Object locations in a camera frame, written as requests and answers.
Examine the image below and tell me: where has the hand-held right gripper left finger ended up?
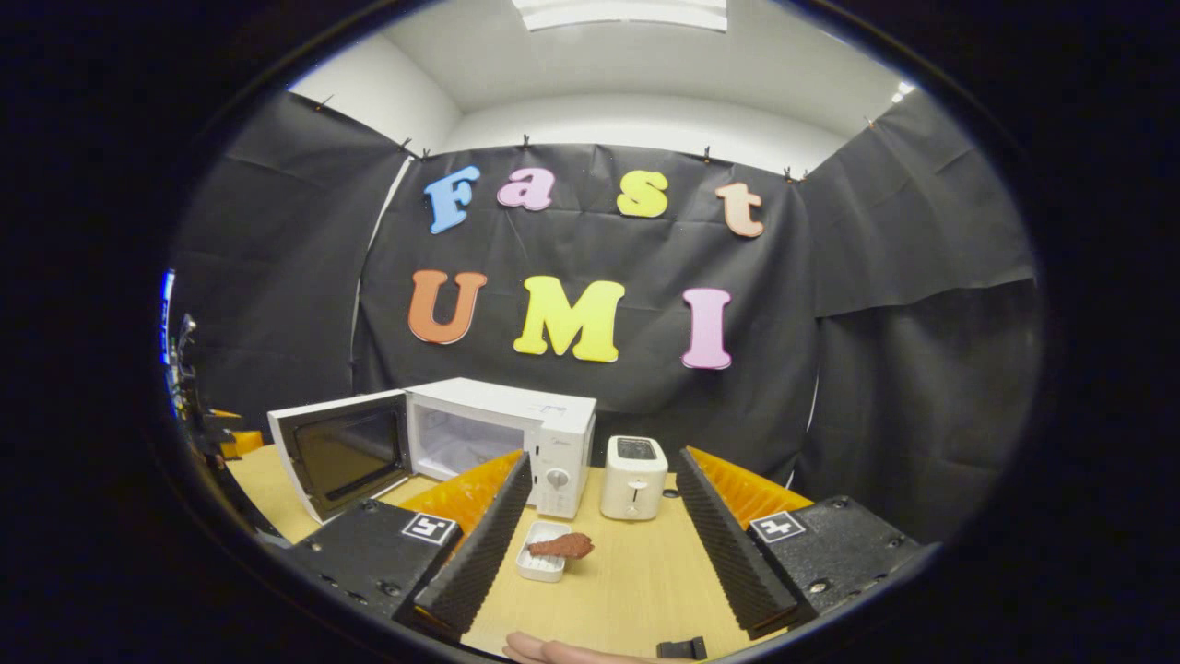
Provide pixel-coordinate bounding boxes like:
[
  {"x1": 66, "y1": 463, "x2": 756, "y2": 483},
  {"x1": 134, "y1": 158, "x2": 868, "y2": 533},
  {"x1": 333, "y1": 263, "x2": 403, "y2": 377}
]
[{"x1": 267, "y1": 450, "x2": 536, "y2": 644}]

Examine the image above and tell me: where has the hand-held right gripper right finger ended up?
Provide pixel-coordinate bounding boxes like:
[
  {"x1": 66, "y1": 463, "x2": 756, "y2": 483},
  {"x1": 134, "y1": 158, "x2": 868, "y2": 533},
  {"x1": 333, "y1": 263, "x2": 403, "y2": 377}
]
[{"x1": 678, "y1": 446, "x2": 941, "y2": 642}]

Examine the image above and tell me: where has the brown meat piece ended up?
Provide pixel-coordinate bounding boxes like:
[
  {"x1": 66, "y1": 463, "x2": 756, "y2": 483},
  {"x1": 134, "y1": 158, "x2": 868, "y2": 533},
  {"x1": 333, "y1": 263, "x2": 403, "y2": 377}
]
[{"x1": 527, "y1": 532, "x2": 596, "y2": 560}]

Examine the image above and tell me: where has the white microwave oven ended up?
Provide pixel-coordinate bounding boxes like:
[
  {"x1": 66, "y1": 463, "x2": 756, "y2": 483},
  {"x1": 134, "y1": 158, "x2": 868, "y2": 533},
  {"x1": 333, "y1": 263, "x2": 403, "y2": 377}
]
[{"x1": 267, "y1": 377, "x2": 597, "y2": 525}]

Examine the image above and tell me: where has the small white ribbed tray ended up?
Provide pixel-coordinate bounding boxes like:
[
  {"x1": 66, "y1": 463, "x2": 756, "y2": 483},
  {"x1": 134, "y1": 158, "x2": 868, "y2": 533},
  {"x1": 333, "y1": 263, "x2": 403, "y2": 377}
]
[{"x1": 515, "y1": 521, "x2": 572, "y2": 584}]

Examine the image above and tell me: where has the white toaster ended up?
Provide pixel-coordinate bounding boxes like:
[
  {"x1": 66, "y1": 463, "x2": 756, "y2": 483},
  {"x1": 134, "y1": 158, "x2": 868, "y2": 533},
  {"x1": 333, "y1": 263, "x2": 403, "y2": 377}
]
[{"x1": 600, "y1": 435, "x2": 669, "y2": 522}]

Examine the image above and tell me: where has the black backdrop cloth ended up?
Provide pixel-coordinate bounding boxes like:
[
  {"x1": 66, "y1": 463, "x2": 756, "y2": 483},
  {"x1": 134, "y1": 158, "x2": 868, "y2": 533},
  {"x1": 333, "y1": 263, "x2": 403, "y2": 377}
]
[{"x1": 171, "y1": 88, "x2": 1047, "y2": 545}]

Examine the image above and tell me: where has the large ceiling light panel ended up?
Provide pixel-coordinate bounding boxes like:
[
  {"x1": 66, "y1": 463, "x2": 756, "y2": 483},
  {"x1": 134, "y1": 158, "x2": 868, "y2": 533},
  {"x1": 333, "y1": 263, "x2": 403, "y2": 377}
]
[{"x1": 513, "y1": 0, "x2": 729, "y2": 33}]

